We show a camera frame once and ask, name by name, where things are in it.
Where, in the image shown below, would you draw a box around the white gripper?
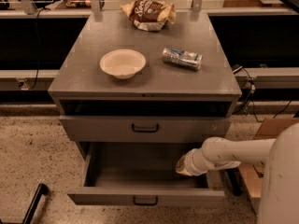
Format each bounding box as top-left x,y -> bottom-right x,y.
176,148 -> 216,176

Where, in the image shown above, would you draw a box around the grey top drawer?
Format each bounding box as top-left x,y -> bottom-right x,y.
60,116 -> 231,143

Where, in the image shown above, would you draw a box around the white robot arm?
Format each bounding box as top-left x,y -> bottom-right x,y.
176,123 -> 299,224

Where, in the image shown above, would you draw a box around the white paper bowl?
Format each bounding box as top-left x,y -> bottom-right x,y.
99,49 -> 146,79

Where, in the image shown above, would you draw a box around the grey drawer cabinet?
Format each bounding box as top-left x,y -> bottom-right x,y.
49,10 -> 241,154

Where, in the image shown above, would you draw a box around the black bar on floor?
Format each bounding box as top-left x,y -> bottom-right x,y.
0,183 -> 49,224

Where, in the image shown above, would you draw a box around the crushed silver can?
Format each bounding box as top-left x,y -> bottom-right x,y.
162,47 -> 203,71

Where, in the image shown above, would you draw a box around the black cable right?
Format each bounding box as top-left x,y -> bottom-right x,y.
232,63 -> 263,123

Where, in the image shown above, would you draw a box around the black cable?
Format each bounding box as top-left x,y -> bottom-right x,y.
28,7 -> 50,91
232,63 -> 263,123

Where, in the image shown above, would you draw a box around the cardboard box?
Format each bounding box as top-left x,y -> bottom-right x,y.
238,118 -> 299,214

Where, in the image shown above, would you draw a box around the grey drawer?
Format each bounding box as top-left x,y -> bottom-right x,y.
68,143 -> 224,207
60,116 -> 231,143

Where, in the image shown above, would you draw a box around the black cable left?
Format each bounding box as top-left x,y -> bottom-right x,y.
28,7 -> 50,91

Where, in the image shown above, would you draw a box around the brown chip bag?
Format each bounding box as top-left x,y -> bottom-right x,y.
121,0 -> 177,32

